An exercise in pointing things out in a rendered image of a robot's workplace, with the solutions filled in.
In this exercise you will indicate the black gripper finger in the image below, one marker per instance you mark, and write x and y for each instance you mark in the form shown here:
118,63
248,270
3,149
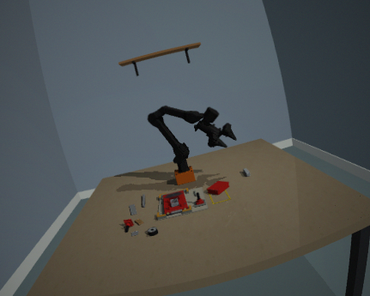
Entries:
221,143
231,135

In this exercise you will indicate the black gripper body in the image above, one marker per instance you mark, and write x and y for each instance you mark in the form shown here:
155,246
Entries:
225,129

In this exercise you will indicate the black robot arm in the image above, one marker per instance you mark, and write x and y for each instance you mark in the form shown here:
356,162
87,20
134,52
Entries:
180,150

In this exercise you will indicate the black toy tyre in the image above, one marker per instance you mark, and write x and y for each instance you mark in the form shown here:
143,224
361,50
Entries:
152,231

